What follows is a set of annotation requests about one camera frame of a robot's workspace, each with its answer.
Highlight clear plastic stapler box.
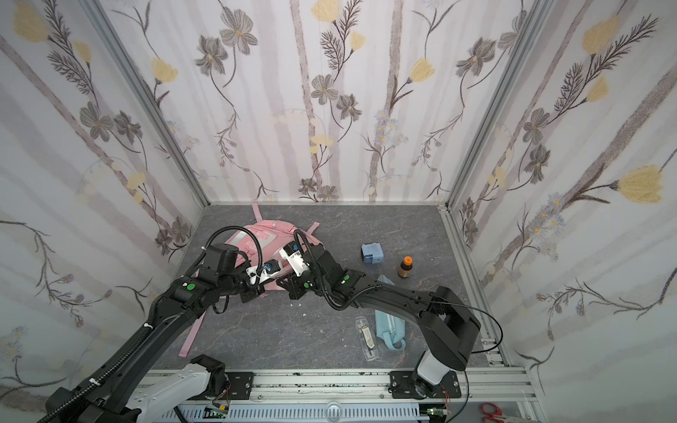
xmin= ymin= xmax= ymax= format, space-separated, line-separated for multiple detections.
xmin=355 ymin=317 xmax=379 ymax=362

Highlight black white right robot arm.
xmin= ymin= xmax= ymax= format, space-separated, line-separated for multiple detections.
xmin=279 ymin=243 xmax=492 ymax=399

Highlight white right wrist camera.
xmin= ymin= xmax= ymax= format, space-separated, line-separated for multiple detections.
xmin=280 ymin=241 xmax=309 ymax=277

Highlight light blue pencil case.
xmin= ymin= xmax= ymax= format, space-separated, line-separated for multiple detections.
xmin=373 ymin=274 xmax=407 ymax=353

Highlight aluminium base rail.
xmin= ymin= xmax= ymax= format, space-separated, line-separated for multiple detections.
xmin=136 ymin=367 xmax=541 ymax=423

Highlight pink school backpack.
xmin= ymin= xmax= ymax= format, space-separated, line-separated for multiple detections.
xmin=178 ymin=203 xmax=321 ymax=358

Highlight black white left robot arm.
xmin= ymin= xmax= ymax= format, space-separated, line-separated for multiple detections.
xmin=41 ymin=226 xmax=264 ymax=422

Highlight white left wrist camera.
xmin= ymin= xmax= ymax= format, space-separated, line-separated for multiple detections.
xmin=246 ymin=259 xmax=282 ymax=287

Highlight blue pencil sharpener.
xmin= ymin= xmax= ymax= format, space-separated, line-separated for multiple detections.
xmin=361 ymin=243 xmax=384 ymax=264

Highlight small orange-capped bottle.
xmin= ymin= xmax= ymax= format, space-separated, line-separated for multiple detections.
xmin=398 ymin=257 xmax=414 ymax=278

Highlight red handled scissors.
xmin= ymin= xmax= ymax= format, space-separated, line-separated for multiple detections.
xmin=481 ymin=403 xmax=504 ymax=423

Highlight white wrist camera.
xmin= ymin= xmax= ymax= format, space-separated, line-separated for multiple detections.
xmin=246 ymin=259 xmax=282 ymax=287
xmin=280 ymin=241 xmax=309 ymax=277

